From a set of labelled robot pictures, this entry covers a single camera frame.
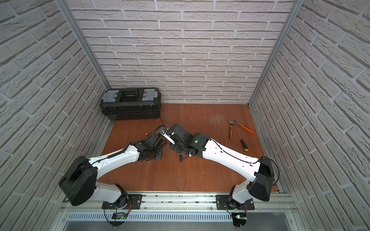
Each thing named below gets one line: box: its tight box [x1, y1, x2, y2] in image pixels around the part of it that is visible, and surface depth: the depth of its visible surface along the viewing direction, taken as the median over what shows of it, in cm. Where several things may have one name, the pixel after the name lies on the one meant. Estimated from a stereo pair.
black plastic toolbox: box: [100, 87, 162, 121], surface depth 101 cm
